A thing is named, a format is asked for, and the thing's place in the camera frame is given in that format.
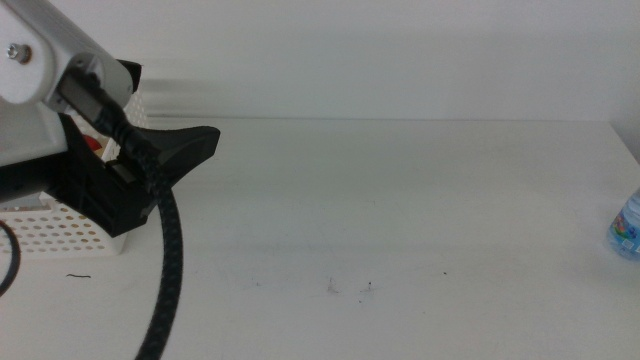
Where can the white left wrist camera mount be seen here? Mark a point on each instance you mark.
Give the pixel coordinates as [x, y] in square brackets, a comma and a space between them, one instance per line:
[30, 115]

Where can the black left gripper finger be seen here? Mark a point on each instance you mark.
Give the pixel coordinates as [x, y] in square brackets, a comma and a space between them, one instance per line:
[136, 72]
[192, 145]

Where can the clear water bottle blue cap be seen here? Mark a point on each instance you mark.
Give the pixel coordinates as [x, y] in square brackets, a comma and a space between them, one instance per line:
[627, 230]

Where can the white perforated plastic basket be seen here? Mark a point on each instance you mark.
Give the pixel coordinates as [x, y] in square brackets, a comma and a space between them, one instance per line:
[70, 235]

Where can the red soda can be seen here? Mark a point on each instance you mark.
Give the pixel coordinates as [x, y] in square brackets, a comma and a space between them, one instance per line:
[91, 142]

